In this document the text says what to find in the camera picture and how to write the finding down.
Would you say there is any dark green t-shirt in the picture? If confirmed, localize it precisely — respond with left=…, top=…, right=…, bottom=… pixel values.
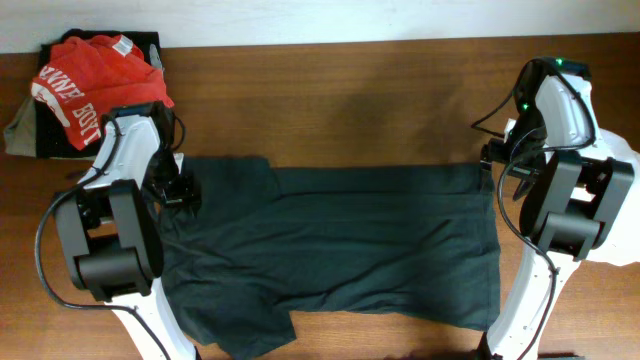
left=158, top=157, right=500, bottom=359

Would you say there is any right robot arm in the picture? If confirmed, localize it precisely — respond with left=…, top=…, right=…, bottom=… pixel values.
left=477, top=57, right=639, bottom=359

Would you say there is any white t-shirt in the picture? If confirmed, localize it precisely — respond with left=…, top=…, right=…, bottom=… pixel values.
left=586, top=129, right=639, bottom=266

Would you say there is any black folded garment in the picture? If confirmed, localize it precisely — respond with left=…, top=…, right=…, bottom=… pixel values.
left=34, top=28, right=162, bottom=159

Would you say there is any red printed t-shirt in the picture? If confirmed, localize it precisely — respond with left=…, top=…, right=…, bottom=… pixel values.
left=31, top=35, right=174, bottom=150

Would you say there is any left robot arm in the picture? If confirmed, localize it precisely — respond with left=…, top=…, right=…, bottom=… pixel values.
left=44, top=101, right=201, bottom=359

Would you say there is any grey folded garment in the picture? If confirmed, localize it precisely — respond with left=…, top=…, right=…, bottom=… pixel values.
left=3, top=97, right=100, bottom=160

